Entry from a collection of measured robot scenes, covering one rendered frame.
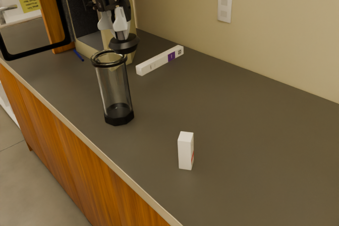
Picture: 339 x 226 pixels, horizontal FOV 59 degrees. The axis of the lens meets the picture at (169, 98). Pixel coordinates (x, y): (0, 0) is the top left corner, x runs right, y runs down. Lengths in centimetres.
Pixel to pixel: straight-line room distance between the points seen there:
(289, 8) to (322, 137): 46
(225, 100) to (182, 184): 41
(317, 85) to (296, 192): 50
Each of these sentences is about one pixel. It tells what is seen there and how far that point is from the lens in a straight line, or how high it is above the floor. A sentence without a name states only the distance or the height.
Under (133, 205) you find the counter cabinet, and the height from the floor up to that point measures 74.
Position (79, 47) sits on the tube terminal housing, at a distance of 154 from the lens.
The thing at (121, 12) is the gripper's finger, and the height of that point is 131.
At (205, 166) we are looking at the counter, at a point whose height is 94.
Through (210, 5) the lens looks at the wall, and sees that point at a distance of 137.
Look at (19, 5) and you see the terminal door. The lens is 145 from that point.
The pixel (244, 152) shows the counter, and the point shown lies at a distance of 88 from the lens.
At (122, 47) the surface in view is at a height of 122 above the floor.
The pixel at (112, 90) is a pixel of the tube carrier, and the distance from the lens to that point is 92.
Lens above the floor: 154
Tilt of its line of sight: 33 degrees down
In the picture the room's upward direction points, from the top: 4 degrees counter-clockwise
